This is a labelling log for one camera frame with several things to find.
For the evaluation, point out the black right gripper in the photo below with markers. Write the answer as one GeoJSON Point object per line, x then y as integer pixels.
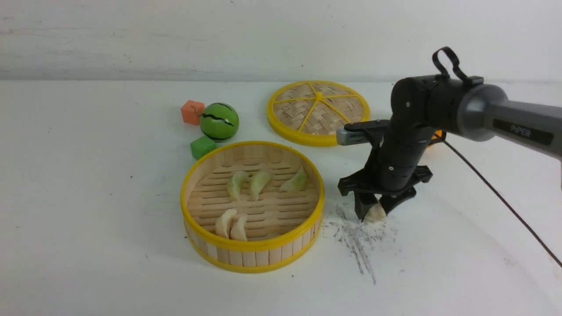
{"type": "Point", "coordinates": [389, 171]}

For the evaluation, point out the white dumpling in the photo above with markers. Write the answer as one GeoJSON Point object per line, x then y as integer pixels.
{"type": "Point", "coordinates": [223, 224]}
{"type": "Point", "coordinates": [375, 214]}
{"type": "Point", "coordinates": [238, 232]}

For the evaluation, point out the green dumpling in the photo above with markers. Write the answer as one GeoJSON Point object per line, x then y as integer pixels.
{"type": "Point", "coordinates": [258, 182]}
{"type": "Point", "coordinates": [235, 184]}
{"type": "Point", "coordinates": [297, 183]}

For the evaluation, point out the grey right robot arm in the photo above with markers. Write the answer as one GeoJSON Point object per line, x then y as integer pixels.
{"type": "Point", "coordinates": [420, 107]}

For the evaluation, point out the woven bamboo steamer lid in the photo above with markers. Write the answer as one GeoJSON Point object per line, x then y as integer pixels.
{"type": "Point", "coordinates": [310, 112]}

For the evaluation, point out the bamboo steamer tray yellow rim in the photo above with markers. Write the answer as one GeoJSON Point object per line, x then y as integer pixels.
{"type": "Point", "coordinates": [281, 226]}

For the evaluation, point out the orange toy pear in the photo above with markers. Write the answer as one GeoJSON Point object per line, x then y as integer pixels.
{"type": "Point", "coordinates": [439, 137]}

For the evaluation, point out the green toy watermelon ball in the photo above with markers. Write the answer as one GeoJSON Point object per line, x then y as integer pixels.
{"type": "Point", "coordinates": [219, 121]}

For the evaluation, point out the green foam cube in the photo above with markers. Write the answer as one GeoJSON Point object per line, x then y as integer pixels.
{"type": "Point", "coordinates": [201, 147]}

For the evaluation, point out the orange foam cube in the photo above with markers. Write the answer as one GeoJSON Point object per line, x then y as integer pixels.
{"type": "Point", "coordinates": [191, 112]}

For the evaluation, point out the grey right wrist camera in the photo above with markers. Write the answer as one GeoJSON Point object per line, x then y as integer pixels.
{"type": "Point", "coordinates": [371, 132]}

